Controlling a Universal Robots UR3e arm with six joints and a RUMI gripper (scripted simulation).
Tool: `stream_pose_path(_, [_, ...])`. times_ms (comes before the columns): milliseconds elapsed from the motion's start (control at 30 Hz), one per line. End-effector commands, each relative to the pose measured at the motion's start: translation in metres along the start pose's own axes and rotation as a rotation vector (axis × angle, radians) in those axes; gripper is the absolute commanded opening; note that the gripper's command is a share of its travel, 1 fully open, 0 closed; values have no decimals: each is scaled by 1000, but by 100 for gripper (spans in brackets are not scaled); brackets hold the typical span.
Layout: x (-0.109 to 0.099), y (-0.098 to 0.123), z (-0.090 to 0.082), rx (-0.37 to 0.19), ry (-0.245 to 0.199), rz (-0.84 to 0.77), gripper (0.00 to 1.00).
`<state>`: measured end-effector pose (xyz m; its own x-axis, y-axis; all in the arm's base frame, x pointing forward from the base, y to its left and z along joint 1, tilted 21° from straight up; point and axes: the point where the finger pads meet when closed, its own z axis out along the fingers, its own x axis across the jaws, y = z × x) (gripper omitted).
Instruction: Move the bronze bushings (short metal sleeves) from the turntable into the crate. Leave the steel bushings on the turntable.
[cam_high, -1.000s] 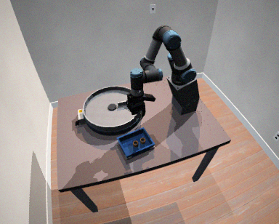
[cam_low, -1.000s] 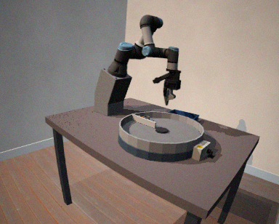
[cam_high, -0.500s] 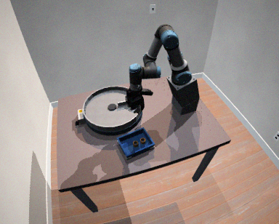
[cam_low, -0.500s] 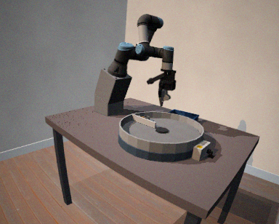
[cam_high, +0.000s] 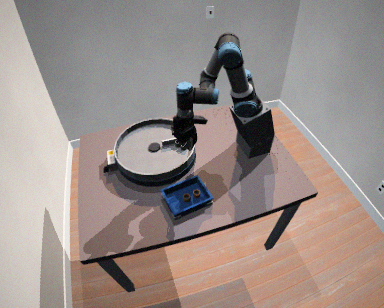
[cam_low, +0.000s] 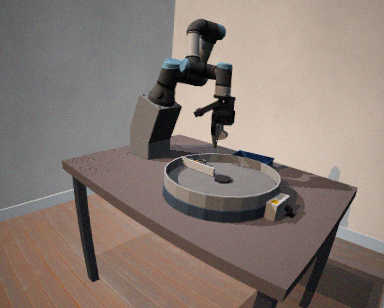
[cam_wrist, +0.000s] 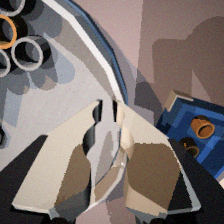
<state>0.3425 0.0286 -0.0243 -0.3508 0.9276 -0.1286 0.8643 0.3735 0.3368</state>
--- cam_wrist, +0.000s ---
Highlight orange bushing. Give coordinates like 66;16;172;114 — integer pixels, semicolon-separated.
178;137;199;157

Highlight orange-bronze metal sleeve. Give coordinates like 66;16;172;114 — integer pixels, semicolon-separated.
190;115;215;139

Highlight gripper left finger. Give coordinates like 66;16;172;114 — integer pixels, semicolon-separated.
0;99;103;224

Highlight blue open crate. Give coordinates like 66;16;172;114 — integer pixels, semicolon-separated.
155;89;224;179

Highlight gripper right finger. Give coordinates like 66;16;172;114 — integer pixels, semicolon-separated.
113;99;224;224

